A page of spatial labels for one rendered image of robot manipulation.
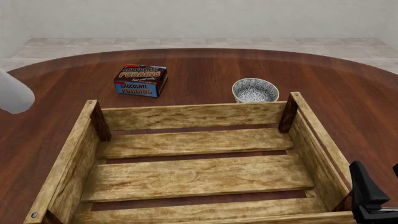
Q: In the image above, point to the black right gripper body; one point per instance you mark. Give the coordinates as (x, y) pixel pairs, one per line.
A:
(377, 215)

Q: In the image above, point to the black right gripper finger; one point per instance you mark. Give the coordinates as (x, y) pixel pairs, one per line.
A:
(367, 186)
(395, 170)

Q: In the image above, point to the silver-grey left robot arm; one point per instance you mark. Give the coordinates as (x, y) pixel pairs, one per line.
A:
(14, 95)

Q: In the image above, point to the wooden slat tray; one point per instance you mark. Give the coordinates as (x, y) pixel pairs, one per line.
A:
(199, 175)

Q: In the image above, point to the patterned blue-white bowl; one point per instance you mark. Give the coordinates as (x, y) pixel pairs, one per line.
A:
(253, 92)

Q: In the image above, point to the chocolate pudding box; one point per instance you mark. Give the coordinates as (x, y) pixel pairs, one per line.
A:
(140, 80)

